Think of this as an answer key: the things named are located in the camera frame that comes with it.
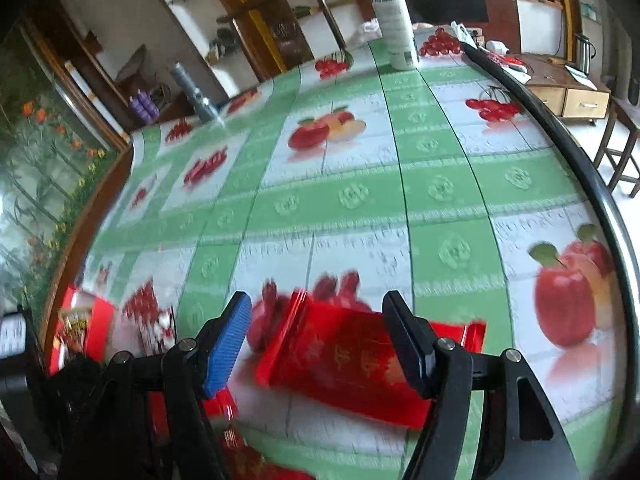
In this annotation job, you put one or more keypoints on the electric kettle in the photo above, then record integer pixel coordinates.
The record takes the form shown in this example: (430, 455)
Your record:
(585, 52)

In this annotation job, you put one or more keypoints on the red white patterned packet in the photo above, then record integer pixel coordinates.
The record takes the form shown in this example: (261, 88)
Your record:
(158, 332)

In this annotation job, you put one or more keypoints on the white spray bottle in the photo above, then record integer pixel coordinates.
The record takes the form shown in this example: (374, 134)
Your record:
(397, 32)

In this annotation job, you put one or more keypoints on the dark red jujube packet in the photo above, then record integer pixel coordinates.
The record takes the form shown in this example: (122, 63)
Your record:
(245, 462)

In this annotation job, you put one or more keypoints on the wooden tv cabinet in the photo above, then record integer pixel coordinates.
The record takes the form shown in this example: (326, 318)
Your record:
(566, 97)

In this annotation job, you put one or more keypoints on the grey flashlight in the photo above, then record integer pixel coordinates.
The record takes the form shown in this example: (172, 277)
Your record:
(203, 106)

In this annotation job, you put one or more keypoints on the flower mural panel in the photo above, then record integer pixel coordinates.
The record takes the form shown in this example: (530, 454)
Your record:
(51, 161)

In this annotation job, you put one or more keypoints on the red shallow tray box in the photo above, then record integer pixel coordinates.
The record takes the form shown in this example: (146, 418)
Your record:
(98, 332)

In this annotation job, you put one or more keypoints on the wooden armchair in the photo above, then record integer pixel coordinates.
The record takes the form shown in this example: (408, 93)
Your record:
(283, 36)

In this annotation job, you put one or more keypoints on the green fruit tablecloth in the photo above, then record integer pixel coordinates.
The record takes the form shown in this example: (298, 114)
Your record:
(450, 183)

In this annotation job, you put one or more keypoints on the brown gold snack bag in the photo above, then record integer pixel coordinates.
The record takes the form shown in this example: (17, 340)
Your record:
(73, 329)

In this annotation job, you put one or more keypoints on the white plastic bag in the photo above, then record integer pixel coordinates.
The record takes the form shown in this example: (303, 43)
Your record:
(364, 33)

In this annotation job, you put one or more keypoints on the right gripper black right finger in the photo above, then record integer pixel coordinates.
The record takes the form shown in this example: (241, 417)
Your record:
(413, 345)

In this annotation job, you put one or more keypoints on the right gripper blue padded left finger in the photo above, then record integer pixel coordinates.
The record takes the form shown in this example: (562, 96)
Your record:
(221, 341)

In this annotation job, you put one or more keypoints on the long red snack packet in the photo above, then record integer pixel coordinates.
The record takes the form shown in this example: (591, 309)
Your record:
(340, 357)

